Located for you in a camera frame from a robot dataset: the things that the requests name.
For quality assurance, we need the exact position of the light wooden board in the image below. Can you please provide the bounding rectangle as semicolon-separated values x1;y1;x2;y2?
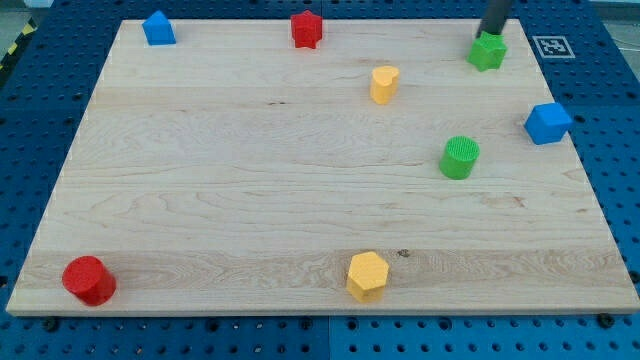
7;19;639;317

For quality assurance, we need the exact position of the yellow heart block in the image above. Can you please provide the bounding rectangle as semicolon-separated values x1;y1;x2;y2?
370;66;400;105

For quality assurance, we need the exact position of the green star block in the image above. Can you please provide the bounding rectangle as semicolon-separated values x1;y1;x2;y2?
467;31;508;72

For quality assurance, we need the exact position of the blue cube block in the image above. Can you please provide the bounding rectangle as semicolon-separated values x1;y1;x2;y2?
524;103;573;145

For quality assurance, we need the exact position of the yellow hexagon block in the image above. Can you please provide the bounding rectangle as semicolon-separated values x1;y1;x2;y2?
346;251;390;303

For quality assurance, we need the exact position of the green cylinder block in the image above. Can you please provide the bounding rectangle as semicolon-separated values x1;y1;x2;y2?
439;136;480;180

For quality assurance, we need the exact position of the red cylinder block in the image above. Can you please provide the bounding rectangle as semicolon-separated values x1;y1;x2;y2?
61;256;117;306

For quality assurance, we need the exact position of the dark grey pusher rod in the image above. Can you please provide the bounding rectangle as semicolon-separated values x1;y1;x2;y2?
475;0;513;38

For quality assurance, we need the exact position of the blue pentagon block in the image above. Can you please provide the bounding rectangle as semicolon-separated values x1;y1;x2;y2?
142;10;176;46

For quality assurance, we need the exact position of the red star block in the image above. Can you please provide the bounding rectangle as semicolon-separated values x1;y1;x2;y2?
290;10;323;49

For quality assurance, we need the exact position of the yellow black hazard tape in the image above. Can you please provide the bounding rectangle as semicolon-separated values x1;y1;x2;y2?
1;18;38;72

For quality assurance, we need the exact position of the white fiducial marker tag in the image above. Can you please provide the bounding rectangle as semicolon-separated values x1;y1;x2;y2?
533;35;575;59

